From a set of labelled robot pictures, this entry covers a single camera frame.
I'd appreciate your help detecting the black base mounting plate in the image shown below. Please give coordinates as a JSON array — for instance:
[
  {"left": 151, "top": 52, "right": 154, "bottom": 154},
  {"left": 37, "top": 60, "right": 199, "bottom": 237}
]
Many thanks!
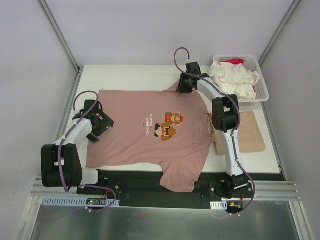
[{"left": 76, "top": 169, "right": 260, "bottom": 208}]

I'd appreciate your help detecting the aluminium front rail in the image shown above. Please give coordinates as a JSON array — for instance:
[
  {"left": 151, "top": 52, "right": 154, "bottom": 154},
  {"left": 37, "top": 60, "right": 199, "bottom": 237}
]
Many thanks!
[{"left": 31, "top": 179, "right": 302, "bottom": 202}]

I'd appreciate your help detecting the left aluminium frame post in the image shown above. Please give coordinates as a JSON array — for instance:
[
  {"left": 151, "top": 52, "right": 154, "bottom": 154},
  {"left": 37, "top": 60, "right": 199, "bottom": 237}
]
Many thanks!
[{"left": 37, "top": 0, "right": 82, "bottom": 74}]

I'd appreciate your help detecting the pink printed t shirt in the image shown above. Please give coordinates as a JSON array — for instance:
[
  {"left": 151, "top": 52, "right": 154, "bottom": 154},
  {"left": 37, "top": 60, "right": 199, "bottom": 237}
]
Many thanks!
[{"left": 86, "top": 86, "right": 212, "bottom": 193}]

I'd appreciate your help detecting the magenta t shirt in basket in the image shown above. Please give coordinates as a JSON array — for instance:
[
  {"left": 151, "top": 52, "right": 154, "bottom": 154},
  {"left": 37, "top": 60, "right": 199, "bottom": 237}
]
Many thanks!
[{"left": 220, "top": 58, "right": 245, "bottom": 65}]

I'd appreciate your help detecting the white cable duct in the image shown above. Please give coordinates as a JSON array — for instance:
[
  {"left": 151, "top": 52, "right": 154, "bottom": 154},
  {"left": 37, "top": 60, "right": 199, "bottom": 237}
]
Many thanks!
[
  {"left": 42, "top": 196, "right": 120, "bottom": 208},
  {"left": 210, "top": 200, "right": 228, "bottom": 211}
]

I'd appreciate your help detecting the aluminium frame post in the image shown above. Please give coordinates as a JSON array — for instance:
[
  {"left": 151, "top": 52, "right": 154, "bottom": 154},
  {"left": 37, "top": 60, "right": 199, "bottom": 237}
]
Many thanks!
[
  {"left": 37, "top": 0, "right": 82, "bottom": 74},
  {"left": 258, "top": 0, "right": 303, "bottom": 66}
]

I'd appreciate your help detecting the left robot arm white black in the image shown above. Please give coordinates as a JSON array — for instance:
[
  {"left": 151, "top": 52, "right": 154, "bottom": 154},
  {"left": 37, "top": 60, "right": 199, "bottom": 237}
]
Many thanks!
[{"left": 40, "top": 100, "right": 114, "bottom": 195}]

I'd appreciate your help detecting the left white cable duct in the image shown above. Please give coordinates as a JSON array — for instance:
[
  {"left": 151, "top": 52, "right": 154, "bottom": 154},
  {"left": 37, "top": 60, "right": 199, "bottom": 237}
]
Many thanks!
[{"left": 42, "top": 196, "right": 120, "bottom": 208}]

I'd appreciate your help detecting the right aluminium frame post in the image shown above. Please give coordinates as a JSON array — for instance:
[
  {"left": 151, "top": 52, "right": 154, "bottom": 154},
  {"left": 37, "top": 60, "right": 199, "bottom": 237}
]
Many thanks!
[{"left": 258, "top": 0, "right": 303, "bottom": 66}]

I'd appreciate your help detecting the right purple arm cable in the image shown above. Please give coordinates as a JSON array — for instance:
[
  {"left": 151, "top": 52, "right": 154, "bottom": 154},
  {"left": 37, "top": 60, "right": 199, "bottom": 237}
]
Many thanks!
[{"left": 174, "top": 47, "right": 256, "bottom": 218}]

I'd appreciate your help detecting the right white cable duct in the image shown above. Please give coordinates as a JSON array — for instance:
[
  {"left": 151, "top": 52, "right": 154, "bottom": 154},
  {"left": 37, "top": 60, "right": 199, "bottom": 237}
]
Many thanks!
[{"left": 210, "top": 200, "right": 228, "bottom": 211}]

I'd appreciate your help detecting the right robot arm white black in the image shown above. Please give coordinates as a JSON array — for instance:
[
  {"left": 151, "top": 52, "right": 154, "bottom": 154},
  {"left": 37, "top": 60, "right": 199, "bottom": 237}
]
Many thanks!
[{"left": 176, "top": 72, "right": 249, "bottom": 199}]

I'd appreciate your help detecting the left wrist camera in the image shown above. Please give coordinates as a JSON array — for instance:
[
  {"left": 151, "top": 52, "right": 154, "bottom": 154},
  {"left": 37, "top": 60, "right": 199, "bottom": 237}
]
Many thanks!
[{"left": 83, "top": 99, "right": 103, "bottom": 114}]

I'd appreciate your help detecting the cream crumpled t shirt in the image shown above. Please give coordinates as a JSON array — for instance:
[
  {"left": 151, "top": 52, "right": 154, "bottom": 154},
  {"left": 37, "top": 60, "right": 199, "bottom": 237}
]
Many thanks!
[{"left": 208, "top": 61, "right": 261, "bottom": 100}]

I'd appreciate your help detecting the folded beige t shirt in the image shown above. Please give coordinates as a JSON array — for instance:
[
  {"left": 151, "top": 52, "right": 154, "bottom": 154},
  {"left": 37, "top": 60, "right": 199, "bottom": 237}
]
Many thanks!
[{"left": 207, "top": 111, "right": 266, "bottom": 156}]

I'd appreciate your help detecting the white plastic laundry basket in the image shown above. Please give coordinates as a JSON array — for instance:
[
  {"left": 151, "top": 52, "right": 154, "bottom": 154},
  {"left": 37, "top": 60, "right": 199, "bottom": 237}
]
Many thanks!
[{"left": 212, "top": 54, "right": 270, "bottom": 103}]

